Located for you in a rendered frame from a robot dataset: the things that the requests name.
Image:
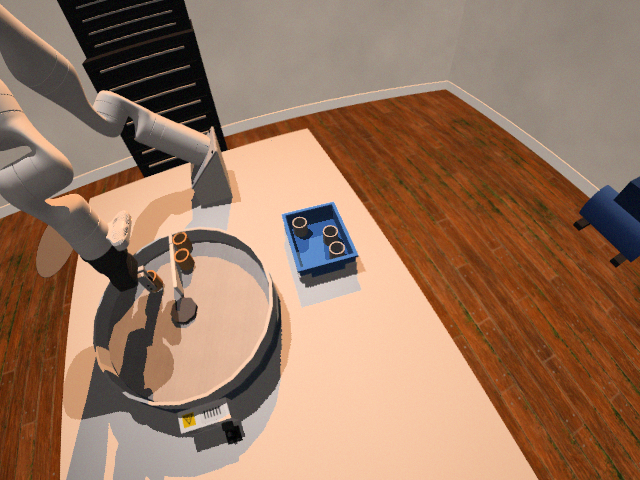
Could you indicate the bronze metal sleeve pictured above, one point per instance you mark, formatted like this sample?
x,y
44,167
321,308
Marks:
x,y
181,240
184,262
157,280

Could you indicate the grey metal sleeve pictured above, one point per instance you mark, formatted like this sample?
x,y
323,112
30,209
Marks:
x,y
301,230
327,231
336,246

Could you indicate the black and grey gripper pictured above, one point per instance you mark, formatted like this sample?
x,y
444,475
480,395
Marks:
x,y
97,250

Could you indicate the blue crate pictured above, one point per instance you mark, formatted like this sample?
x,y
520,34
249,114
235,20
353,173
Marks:
x,y
310,253

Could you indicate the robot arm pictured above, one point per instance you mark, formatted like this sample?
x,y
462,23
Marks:
x,y
27,182

